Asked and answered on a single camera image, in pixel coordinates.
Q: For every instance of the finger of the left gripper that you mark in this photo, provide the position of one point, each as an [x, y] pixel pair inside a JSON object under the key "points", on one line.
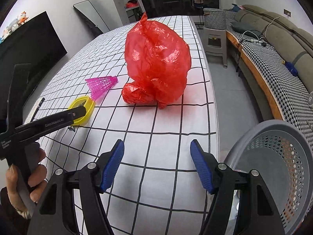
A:
{"points": [[45, 125]]}

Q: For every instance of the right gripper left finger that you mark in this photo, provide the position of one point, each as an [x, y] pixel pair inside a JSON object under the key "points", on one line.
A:
{"points": [[55, 212]]}

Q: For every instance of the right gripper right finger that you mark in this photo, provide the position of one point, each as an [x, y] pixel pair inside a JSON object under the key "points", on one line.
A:
{"points": [[257, 213]]}

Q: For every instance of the yellow plastic lid box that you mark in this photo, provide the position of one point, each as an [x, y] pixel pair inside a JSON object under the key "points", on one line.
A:
{"points": [[81, 109]]}

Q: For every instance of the grey perforated trash basket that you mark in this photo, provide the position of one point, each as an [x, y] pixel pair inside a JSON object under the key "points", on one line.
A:
{"points": [[283, 157]]}

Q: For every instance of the person's left hand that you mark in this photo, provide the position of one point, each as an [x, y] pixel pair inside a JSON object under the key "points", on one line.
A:
{"points": [[25, 178]]}

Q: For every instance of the black pen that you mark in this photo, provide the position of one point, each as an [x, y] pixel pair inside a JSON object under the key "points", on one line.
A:
{"points": [[39, 104]]}

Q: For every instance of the pink shuttlecock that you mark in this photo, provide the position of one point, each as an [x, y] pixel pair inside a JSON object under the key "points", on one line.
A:
{"points": [[99, 86]]}

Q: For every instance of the black television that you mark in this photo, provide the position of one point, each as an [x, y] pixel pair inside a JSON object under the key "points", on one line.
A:
{"points": [[36, 43]]}

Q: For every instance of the grid pattern tablecloth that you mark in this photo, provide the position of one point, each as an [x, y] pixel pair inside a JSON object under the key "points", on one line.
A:
{"points": [[156, 189]]}

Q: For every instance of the plush toys on tv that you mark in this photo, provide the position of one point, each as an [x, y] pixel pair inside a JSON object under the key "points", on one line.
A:
{"points": [[14, 25]]}

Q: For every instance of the white small fan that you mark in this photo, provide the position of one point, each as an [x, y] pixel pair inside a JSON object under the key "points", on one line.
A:
{"points": [[310, 100]]}

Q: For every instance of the leaning mirror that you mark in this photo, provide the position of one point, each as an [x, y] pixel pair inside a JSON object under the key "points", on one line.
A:
{"points": [[91, 17]]}

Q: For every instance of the red plastic bag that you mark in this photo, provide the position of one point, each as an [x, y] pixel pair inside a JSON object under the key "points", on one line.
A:
{"points": [[158, 61]]}

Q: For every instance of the blue small pouch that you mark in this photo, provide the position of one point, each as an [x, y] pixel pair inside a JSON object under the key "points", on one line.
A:
{"points": [[291, 68]]}

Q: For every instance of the red item on desk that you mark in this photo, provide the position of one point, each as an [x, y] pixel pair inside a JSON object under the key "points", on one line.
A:
{"points": [[131, 3]]}

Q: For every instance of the green grey sofa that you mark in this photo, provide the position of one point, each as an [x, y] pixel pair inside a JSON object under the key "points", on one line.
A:
{"points": [[293, 44]]}

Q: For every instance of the grey plastic stool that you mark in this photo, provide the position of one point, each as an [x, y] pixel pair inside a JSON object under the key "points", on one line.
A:
{"points": [[215, 43]]}

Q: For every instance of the dark green cushion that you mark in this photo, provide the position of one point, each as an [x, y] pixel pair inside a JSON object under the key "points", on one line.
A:
{"points": [[243, 27]]}

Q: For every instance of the houndstooth storage basket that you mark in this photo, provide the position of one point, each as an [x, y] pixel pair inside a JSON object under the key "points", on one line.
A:
{"points": [[215, 19]]}

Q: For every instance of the wall socket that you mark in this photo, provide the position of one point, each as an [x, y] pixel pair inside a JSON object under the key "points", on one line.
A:
{"points": [[287, 13]]}

